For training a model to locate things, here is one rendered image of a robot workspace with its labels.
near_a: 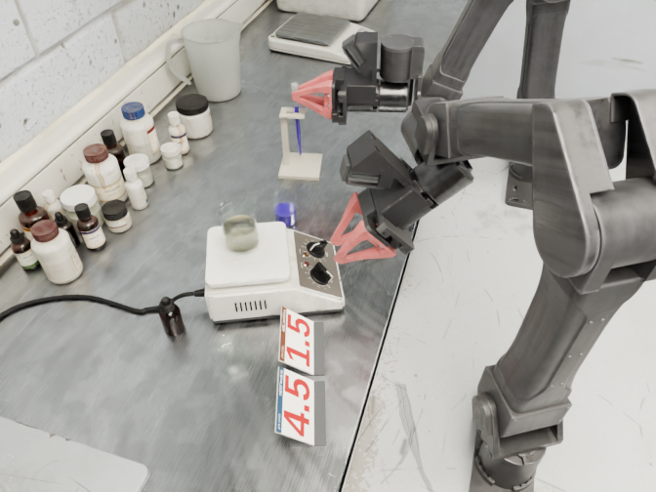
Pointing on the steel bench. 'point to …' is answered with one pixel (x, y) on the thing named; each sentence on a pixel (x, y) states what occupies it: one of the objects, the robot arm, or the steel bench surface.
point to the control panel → (314, 265)
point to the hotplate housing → (268, 297)
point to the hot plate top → (274, 238)
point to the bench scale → (314, 36)
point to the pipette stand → (293, 169)
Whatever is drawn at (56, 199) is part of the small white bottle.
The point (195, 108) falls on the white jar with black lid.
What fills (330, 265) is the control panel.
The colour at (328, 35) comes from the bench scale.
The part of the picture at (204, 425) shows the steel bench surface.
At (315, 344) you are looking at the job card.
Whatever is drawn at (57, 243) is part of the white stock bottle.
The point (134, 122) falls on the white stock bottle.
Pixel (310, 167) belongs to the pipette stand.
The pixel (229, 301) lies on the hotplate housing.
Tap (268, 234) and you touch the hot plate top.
